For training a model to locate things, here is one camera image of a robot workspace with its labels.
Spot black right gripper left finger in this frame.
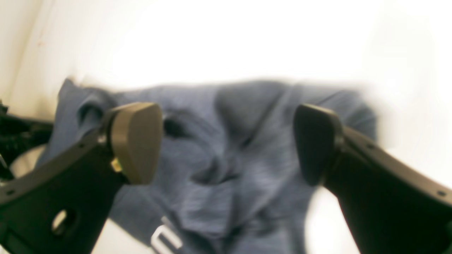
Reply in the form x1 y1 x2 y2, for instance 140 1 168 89
1 102 163 254

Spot blue T-shirt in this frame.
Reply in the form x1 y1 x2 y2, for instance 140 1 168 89
37 80 377 254

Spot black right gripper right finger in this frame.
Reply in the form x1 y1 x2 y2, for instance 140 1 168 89
293 104 452 254

